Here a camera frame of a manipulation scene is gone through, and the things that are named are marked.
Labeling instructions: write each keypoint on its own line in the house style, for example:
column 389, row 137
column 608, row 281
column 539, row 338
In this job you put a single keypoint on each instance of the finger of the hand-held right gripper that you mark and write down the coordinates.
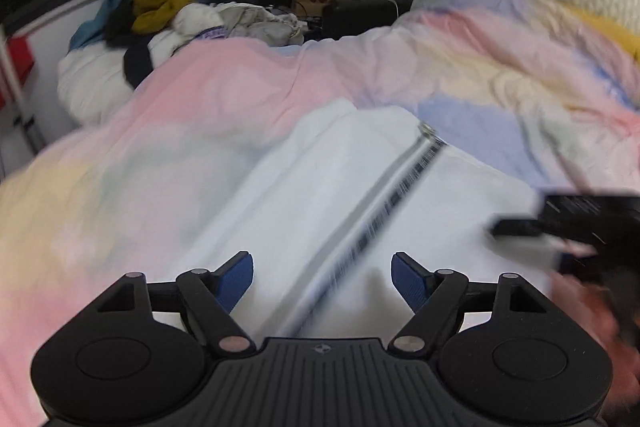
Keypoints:
column 525, row 234

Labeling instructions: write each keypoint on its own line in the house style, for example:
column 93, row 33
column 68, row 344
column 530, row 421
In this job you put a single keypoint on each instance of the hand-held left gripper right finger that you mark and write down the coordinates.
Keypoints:
column 409, row 281

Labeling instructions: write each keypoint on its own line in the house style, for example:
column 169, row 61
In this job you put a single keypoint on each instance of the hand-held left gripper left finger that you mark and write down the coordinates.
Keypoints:
column 234, row 279

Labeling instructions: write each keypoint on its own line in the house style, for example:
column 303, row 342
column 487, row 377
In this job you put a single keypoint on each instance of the white zip jacket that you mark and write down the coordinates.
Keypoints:
column 320, row 202

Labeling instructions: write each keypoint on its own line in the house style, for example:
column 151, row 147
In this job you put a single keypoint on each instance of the pile of white clothes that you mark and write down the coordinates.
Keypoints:
column 235, row 24

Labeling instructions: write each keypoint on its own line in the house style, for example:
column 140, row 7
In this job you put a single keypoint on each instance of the person's right hand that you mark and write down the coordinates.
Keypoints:
column 595, row 314

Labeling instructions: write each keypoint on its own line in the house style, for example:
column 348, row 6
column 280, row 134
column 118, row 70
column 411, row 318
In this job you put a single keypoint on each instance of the pastel rainbow blanket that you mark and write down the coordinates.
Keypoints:
column 210, row 117

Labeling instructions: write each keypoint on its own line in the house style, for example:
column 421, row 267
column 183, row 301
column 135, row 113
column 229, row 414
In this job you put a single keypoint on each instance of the yellow pillow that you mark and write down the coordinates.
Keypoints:
column 610, row 29

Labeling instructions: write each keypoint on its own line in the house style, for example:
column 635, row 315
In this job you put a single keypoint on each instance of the white duvet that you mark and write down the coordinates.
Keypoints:
column 92, row 82

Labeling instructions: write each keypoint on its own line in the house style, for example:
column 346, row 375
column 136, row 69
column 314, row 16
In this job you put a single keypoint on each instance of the black garment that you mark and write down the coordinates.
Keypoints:
column 132, row 57

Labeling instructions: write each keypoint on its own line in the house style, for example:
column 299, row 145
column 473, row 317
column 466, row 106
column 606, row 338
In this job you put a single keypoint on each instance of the mustard yellow garment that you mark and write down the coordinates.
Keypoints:
column 157, row 4

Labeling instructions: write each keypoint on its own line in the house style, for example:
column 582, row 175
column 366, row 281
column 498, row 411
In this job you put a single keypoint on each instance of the white rack pole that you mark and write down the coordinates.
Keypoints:
column 17, row 87

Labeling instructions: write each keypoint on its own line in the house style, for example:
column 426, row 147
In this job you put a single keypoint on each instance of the red box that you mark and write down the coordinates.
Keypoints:
column 20, row 59

